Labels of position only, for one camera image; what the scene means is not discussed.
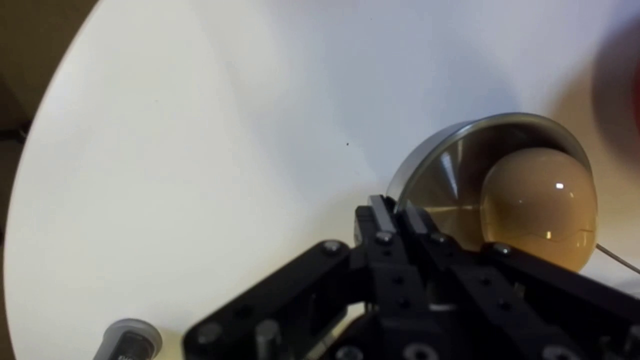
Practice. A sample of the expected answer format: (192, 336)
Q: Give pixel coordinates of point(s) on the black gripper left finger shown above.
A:
(333, 300)

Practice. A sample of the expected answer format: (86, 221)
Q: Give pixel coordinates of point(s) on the beige egg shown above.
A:
(540, 200)

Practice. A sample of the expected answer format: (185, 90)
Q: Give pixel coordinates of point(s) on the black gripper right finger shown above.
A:
(520, 300)

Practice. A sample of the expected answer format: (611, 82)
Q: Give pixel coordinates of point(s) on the small grey bottle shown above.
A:
(130, 340)

